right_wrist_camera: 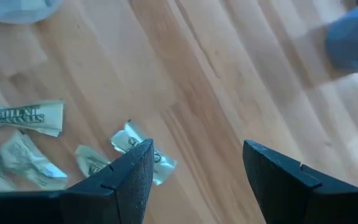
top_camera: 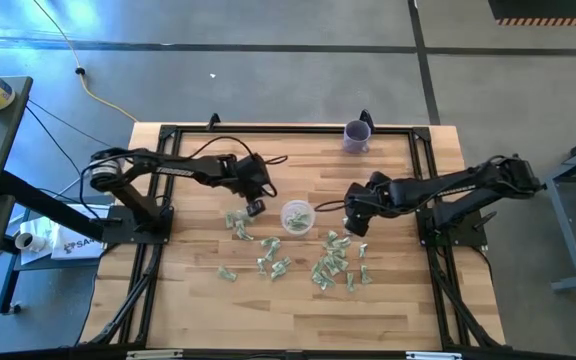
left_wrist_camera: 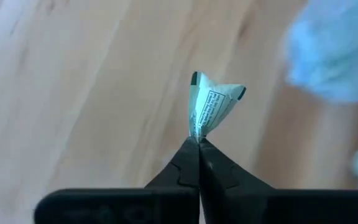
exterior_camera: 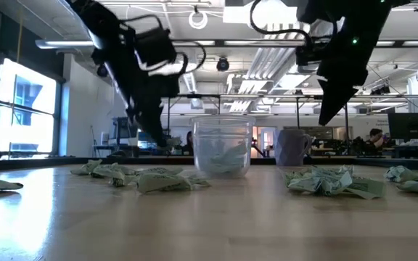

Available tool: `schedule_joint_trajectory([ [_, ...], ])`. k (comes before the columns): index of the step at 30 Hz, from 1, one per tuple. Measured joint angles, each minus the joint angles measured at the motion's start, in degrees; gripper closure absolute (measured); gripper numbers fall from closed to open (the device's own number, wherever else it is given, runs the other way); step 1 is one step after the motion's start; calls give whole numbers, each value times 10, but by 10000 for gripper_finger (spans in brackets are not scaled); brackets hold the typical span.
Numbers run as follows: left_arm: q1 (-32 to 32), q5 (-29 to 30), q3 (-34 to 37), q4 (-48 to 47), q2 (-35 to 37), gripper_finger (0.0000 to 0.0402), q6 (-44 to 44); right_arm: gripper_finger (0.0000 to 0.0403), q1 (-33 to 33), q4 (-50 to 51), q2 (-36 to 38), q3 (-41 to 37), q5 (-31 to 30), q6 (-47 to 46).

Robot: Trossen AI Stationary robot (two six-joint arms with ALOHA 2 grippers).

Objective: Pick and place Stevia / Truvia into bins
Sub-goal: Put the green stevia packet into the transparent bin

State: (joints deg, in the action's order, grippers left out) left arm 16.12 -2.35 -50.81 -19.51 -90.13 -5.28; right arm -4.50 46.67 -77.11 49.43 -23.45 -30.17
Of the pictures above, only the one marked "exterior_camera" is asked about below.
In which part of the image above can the black computer monitor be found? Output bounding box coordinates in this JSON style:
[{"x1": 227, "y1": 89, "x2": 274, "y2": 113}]
[{"x1": 387, "y1": 112, "x2": 418, "y2": 141}]

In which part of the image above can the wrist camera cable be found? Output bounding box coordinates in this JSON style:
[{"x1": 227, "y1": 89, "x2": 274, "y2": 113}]
[
  {"x1": 120, "y1": 14, "x2": 208, "y2": 75},
  {"x1": 249, "y1": 0, "x2": 314, "y2": 50}
]

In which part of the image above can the person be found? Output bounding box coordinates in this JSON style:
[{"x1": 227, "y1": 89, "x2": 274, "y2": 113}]
[
  {"x1": 364, "y1": 128, "x2": 390, "y2": 155},
  {"x1": 182, "y1": 130, "x2": 196, "y2": 156}
]

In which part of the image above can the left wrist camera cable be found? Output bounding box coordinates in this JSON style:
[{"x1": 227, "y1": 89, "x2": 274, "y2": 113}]
[{"x1": 120, "y1": 14, "x2": 208, "y2": 75}]

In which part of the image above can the dark computer monitor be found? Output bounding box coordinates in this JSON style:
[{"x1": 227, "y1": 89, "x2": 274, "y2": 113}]
[{"x1": 107, "y1": 115, "x2": 140, "y2": 146}]

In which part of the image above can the lavender faceted mug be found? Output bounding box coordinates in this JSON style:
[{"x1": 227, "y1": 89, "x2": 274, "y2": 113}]
[{"x1": 273, "y1": 128, "x2": 314, "y2": 167}]

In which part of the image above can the white cable coil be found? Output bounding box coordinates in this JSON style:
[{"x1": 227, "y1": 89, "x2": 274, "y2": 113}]
[{"x1": 188, "y1": 9, "x2": 209, "y2": 30}]

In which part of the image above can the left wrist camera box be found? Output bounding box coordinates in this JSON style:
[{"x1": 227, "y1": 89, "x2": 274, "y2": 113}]
[{"x1": 134, "y1": 26, "x2": 178, "y2": 70}]

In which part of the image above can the clear plastic cup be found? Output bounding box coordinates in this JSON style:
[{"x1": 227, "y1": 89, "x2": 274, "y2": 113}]
[{"x1": 190, "y1": 114, "x2": 257, "y2": 180}]

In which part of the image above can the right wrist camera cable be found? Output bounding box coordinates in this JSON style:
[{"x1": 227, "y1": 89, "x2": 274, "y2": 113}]
[{"x1": 249, "y1": 0, "x2": 314, "y2": 50}]

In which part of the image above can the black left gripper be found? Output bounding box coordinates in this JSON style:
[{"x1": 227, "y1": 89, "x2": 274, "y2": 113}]
[{"x1": 91, "y1": 25, "x2": 180, "y2": 148}]

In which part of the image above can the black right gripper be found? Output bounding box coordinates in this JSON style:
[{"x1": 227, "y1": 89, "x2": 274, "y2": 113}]
[{"x1": 317, "y1": 14, "x2": 380, "y2": 126}]

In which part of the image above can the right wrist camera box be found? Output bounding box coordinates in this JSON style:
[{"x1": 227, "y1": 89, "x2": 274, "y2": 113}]
[{"x1": 295, "y1": 45, "x2": 322, "y2": 75}]

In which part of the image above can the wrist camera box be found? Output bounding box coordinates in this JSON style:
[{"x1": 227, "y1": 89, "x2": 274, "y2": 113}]
[
  {"x1": 134, "y1": 26, "x2": 178, "y2": 70},
  {"x1": 295, "y1": 45, "x2": 322, "y2": 75}
]

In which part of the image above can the black ceiling spotlight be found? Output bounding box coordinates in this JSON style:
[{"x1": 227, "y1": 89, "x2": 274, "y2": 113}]
[{"x1": 370, "y1": 84, "x2": 392, "y2": 96}]

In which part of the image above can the fluorescent tube light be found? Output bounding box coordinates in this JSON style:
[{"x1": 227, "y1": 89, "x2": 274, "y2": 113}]
[{"x1": 34, "y1": 38, "x2": 96, "y2": 50}]

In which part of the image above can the black overhead workstation frame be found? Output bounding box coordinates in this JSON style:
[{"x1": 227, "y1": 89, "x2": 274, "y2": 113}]
[{"x1": 160, "y1": 93, "x2": 418, "y2": 128}]

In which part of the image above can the large bright window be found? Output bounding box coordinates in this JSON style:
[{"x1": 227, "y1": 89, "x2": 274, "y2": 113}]
[{"x1": 0, "y1": 57, "x2": 60, "y2": 157}]

